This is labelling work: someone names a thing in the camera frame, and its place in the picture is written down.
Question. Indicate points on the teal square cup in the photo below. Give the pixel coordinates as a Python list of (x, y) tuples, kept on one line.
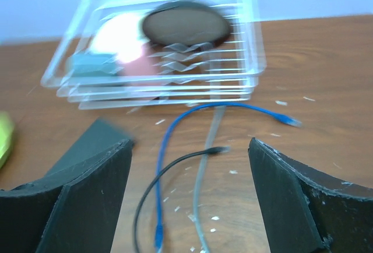
[(85, 68)]

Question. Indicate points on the black network switch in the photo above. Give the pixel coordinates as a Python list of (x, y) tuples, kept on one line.
[(98, 137)]

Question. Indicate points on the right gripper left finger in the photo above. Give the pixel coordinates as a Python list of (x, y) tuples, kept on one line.
[(73, 210)]

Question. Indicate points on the white wire dish rack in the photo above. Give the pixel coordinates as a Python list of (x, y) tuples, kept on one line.
[(192, 75)]

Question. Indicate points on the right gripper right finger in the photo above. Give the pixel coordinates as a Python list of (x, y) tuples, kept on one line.
[(306, 210)]

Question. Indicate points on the pink cup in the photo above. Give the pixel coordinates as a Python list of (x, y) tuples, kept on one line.
[(138, 63)]

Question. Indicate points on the green polka dot plate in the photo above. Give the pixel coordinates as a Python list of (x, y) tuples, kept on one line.
[(7, 131)]

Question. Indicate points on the dark brown plate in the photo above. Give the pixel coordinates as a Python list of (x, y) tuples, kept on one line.
[(186, 22)]

